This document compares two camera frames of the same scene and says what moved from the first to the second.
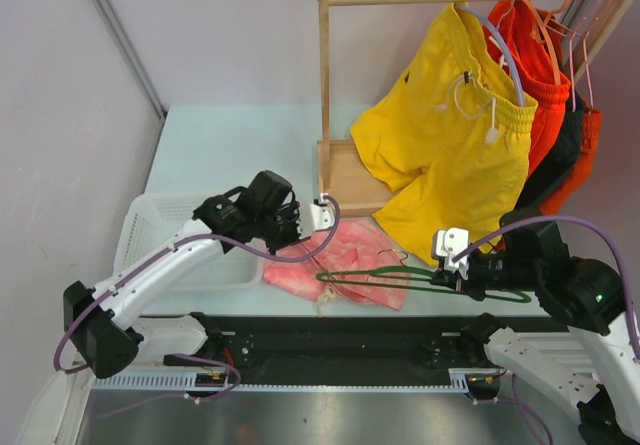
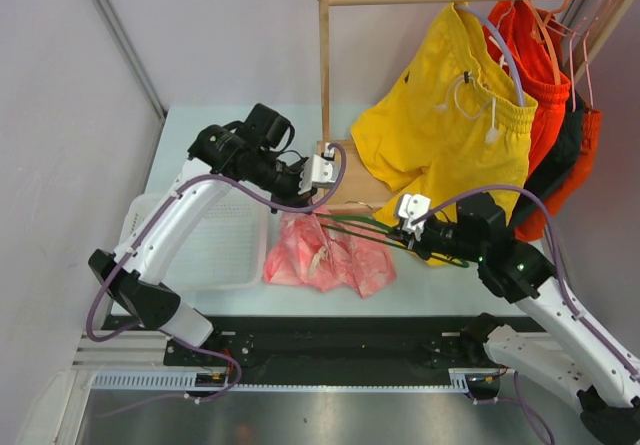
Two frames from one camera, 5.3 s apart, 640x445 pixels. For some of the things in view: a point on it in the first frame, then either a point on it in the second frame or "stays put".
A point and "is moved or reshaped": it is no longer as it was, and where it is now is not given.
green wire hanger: [395, 261] -> [438, 258]
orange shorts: [537, 49] stays put
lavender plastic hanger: [502, 39] stays put
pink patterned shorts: [358, 262] is moved or reshaped
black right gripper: [452, 279] -> [419, 246]
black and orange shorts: [557, 181] stays put
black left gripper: [293, 212] -> [292, 199]
